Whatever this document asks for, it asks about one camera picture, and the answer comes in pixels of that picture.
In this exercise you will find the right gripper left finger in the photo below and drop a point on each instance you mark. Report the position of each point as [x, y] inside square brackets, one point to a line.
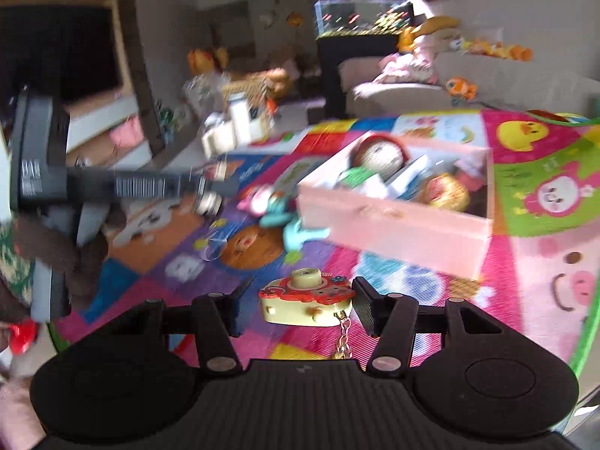
[237, 308]

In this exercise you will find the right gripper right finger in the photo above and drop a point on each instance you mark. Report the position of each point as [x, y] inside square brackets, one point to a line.
[372, 308]

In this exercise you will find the pink camera keychain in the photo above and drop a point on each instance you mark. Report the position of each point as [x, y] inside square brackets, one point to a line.
[309, 297]

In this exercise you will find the teal toy hammer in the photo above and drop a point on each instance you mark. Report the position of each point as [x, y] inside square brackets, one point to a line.
[294, 234]

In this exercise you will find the pink fish toy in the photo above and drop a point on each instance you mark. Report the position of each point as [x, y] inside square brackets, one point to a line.
[261, 200]

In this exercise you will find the pink cardboard box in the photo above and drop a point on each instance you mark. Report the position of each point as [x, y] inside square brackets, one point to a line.
[422, 215]

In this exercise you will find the red hat knitted doll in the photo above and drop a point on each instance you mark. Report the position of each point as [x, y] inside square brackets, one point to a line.
[380, 154]

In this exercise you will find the pink picture book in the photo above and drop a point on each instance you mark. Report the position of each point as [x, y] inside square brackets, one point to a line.
[471, 172]

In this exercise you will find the colourful cartoon play mat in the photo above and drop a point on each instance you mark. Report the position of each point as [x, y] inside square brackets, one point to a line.
[526, 251]

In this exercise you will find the white bottle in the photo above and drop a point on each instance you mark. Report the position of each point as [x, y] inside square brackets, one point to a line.
[240, 117]

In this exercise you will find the orange fish plush toy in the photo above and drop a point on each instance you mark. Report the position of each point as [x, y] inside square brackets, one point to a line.
[460, 89]

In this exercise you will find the pink plush toy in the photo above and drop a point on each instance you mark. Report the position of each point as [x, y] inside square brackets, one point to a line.
[415, 67]

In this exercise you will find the black tank cabinet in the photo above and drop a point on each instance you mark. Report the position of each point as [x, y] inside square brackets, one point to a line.
[346, 62]

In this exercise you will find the yellow duck plush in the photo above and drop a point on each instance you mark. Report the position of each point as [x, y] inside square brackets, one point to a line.
[435, 34]

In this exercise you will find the row of orange plush toys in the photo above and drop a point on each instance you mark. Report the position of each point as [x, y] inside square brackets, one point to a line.
[494, 50]

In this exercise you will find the beige sofa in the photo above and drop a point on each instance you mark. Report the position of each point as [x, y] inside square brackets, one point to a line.
[393, 86]

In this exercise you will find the glass fish tank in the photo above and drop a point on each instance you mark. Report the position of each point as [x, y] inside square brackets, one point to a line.
[344, 18]

